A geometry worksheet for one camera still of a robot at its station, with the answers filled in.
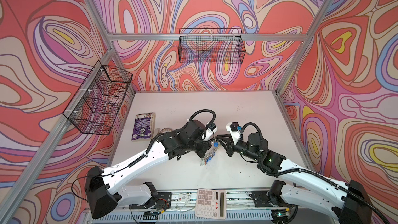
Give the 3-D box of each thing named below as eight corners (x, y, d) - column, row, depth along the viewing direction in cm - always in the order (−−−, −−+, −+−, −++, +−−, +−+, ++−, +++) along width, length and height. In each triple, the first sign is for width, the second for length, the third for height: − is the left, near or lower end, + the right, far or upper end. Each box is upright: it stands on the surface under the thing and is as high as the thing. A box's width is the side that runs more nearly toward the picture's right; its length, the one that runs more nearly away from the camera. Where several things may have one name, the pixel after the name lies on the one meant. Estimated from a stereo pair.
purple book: (133, 141, 97) (130, 137, 93) (137, 117, 109) (134, 113, 105) (154, 138, 98) (152, 134, 94) (156, 115, 110) (154, 111, 106)
